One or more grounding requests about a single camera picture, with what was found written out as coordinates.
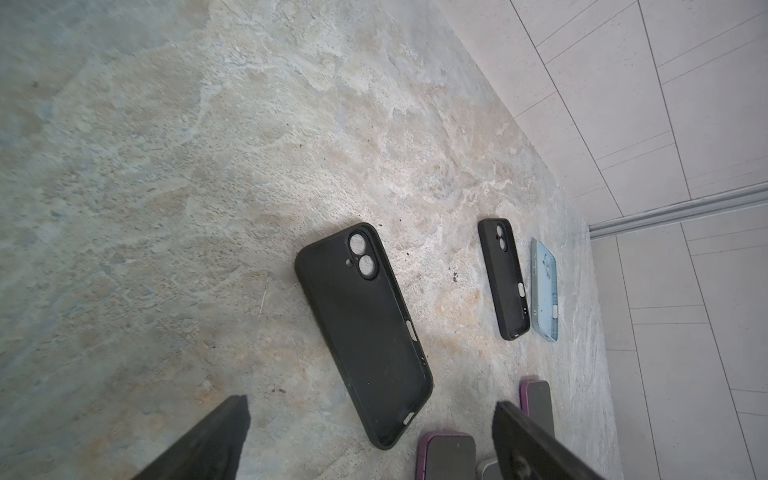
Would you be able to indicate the black phone middle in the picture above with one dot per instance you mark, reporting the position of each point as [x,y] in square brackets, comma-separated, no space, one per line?
[536,403]

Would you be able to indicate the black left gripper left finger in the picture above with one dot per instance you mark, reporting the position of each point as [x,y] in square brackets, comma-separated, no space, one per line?
[210,450]

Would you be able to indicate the black phone right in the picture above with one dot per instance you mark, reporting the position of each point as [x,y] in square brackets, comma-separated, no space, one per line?
[489,469]

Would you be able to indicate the black phone purple edge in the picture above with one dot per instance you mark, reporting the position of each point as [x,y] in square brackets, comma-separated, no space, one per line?
[445,455]

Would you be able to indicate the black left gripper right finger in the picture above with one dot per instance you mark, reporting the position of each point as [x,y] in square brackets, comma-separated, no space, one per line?
[526,451]

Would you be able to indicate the black phone case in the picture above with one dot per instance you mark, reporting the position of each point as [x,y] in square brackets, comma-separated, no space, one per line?
[361,312]
[505,277]

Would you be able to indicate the aluminium corner rail right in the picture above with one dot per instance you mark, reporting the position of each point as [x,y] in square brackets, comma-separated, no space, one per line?
[715,204]

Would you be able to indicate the light blue phone case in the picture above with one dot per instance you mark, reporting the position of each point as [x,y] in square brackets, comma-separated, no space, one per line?
[544,292]

